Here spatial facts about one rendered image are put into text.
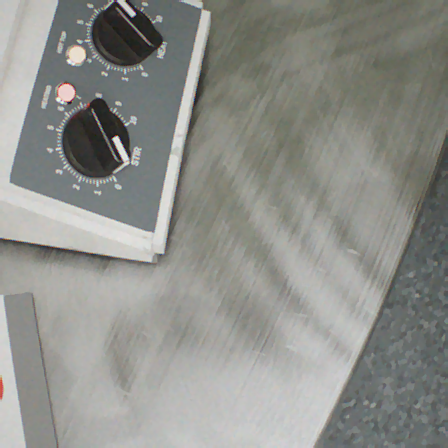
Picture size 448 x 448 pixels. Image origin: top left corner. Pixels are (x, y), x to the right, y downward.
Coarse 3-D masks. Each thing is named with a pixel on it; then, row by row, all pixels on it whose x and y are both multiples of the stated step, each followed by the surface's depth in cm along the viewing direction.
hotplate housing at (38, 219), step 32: (32, 0) 54; (192, 0) 59; (32, 32) 54; (32, 64) 53; (192, 64) 58; (0, 96) 52; (192, 96) 58; (0, 128) 52; (0, 160) 52; (0, 192) 52; (32, 192) 52; (0, 224) 54; (32, 224) 54; (64, 224) 53; (96, 224) 53; (160, 224) 55; (128, 256) 55
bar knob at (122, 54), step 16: (128, 0) 54; (112, 16) 54; (128, 16) 54; (144, 16) 56; (96, 32) 55; (112, 32) 55; (128, 32) 55; (144, 32) 54; (96, 48) 55; (112, 48) 55; (128, 48) 55; (144, 48) 55; (128, 64) 55
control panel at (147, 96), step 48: (96, 0) 56; (144, 0) 57; (48, 48) 54; (192, 48) 57; (48, 96) 53; (96, 96) 54; (144, 96) 56; (48, 144) 53; (144, 144) 55; (48, 192) 52; (96, 192) 53; (144, 192) 54
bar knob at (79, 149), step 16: (80, 112) 53; (96, 112) 52; (112, 112) 54; (80, 128) 53; (96, 128) 52; (112, 128) 52; (64, 144) 53; (80, 144) 53; (96, 144) 53; (112, 144) 52; (128, 144) 54; (80, 160) 53; (96, 160) 53; (112, 160) 52; (128, 160) 52; (96, 176) 53
